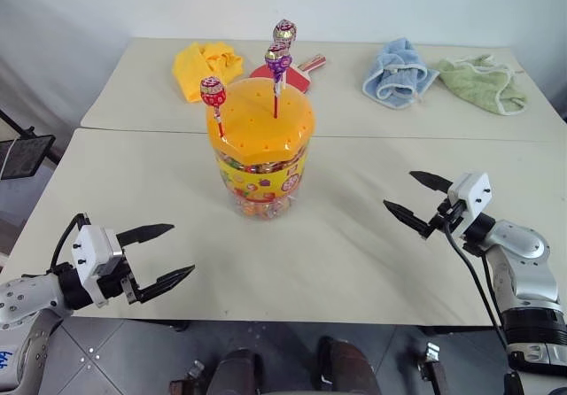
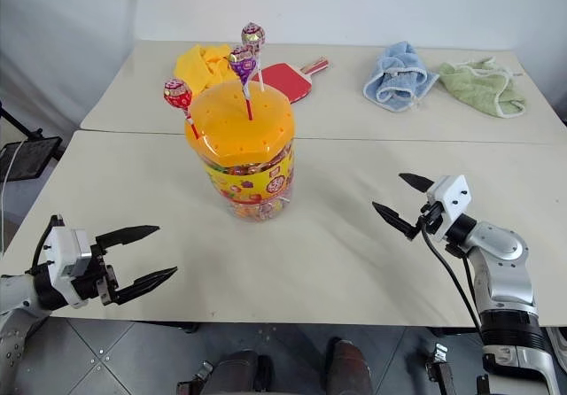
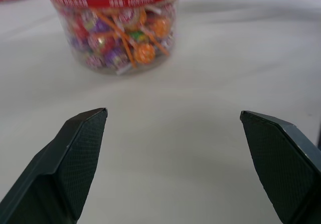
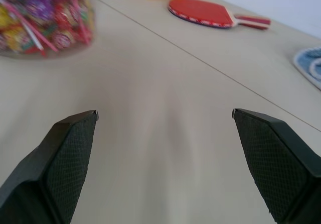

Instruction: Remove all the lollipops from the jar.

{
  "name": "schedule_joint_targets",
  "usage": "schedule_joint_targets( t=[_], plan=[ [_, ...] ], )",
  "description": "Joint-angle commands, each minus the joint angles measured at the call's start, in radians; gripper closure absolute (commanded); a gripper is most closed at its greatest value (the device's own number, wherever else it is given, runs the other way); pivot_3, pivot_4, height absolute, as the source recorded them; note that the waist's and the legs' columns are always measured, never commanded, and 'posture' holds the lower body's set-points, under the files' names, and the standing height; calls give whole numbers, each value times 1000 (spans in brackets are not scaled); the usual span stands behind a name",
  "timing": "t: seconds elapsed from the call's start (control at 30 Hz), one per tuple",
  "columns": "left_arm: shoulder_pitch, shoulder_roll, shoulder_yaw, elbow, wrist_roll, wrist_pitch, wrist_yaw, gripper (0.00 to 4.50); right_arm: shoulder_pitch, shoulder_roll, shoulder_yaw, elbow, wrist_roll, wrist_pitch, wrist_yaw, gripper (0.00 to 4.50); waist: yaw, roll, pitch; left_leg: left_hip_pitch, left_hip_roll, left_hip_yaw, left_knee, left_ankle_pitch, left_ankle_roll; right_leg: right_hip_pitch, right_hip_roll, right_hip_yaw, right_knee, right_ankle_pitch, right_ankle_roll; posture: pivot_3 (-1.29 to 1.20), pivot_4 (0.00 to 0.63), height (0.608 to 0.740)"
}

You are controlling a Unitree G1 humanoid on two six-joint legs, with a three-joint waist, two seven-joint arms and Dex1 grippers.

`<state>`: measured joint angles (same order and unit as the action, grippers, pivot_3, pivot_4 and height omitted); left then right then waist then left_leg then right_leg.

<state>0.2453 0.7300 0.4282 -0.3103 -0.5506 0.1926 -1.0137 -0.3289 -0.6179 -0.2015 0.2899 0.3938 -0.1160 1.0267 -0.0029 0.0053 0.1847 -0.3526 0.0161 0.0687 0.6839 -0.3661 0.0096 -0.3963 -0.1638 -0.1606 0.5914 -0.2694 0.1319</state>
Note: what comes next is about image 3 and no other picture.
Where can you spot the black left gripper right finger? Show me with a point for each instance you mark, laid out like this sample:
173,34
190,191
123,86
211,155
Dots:
283,168

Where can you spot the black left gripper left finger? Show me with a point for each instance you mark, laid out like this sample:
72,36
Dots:
57,168

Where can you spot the clear plastic lollipop jar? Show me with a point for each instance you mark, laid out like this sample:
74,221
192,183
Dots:
118,25

